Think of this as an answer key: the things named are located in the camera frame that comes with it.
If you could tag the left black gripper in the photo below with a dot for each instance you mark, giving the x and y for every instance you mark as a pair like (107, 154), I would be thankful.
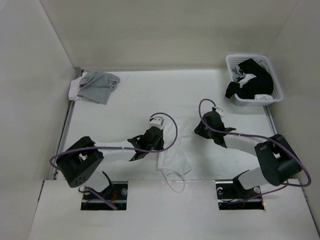
(159, 146)

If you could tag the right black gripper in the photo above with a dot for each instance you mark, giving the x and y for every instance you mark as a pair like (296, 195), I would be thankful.
(199, 129)

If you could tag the white tank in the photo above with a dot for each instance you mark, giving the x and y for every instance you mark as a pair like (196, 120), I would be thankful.
(173, 163)
(74, 89)

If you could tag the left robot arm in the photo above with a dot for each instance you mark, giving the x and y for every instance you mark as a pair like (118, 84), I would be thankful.
(82, 159)

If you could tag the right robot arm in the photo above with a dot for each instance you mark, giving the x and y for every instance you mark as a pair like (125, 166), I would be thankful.
(275, 164)

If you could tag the black tank top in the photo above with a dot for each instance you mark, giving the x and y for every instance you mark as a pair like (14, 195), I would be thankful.
(257, 81)

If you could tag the folded grey tank top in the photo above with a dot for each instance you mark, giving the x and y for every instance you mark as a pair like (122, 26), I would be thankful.
(97, 86)

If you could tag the folded white tank top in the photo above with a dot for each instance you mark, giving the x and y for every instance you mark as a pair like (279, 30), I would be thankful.
(74, 89)

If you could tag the white garment in basket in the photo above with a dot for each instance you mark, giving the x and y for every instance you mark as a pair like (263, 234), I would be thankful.
(263, 97)

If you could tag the grey garment in basket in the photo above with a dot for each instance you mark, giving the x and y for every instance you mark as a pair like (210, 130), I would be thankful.
(237, 74)

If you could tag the white plastic laundry basket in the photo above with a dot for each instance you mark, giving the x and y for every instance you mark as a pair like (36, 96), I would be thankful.
(233, 60)

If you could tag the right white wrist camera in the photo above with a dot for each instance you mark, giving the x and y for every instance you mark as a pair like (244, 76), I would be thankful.
(219, 111)

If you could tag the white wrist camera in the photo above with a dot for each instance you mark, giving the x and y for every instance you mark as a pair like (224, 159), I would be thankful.
(157, 122)
(219, 111)

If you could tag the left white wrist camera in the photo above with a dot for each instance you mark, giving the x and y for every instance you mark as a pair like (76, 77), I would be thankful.
(157, 122)

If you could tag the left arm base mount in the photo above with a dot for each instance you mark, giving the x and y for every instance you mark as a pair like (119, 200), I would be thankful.
(117, 195)

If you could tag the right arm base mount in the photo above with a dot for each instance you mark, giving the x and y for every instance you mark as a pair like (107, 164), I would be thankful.
(233, 197)

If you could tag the metal table edge rail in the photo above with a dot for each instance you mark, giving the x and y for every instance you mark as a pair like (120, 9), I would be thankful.
(61, 144)

